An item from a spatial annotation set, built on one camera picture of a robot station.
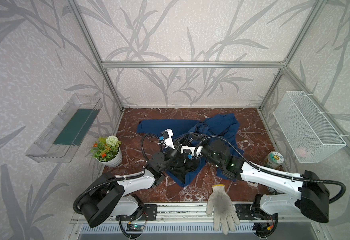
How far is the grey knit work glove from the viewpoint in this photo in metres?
0.72

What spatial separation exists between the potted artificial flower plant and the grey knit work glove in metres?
0.57

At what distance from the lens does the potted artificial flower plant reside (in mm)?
791
